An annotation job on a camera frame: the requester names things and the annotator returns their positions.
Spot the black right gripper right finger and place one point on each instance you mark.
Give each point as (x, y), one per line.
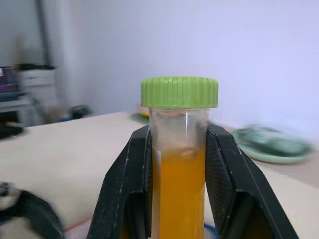
(239, 184)

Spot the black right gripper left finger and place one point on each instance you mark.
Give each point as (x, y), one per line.
(119, 189)

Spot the green-capped yellow test tube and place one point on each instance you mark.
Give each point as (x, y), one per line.
(179, 174)

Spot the green plate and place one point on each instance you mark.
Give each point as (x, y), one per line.
(269, 148)

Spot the small green dish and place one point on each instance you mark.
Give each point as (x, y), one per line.
(139, 116)

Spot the black object on floor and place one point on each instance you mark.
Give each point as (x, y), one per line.
(78, 111)

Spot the white printer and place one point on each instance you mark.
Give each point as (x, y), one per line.
(37, 77)

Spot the dark monitor screen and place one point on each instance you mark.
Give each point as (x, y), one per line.
(8, 79)

